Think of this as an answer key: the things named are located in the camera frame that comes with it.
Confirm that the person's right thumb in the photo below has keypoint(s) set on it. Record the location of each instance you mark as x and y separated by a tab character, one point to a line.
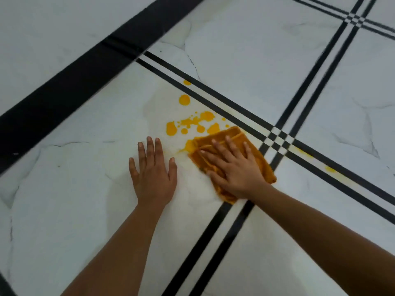
217	179

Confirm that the person's left middle finger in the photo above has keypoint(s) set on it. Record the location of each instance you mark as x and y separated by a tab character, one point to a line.
150	152

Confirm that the orange cleaning cloth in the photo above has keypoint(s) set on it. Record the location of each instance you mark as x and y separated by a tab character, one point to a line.
265	169

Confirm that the person's right little finger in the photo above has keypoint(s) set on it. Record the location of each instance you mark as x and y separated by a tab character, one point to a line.
248	151

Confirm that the person's right hand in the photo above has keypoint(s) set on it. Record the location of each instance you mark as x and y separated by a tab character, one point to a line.
239	175

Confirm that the person's right forearm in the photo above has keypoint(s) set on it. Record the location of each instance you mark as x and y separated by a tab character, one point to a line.
314	237

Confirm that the person's right middle finger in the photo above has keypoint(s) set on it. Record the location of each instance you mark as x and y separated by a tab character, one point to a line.
220	150

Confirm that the yellow liquid spill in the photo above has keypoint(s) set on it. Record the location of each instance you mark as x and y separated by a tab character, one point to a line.
184	100

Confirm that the person's left thumb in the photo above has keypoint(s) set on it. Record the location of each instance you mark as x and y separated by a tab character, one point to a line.
173	171

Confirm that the person's left little finger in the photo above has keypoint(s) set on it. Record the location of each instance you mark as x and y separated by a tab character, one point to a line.
134	169

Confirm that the person's left forearm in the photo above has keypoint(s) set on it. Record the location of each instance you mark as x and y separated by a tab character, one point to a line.
120	255

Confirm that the person's left hand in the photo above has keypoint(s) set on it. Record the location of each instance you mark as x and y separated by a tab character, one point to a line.
154	184

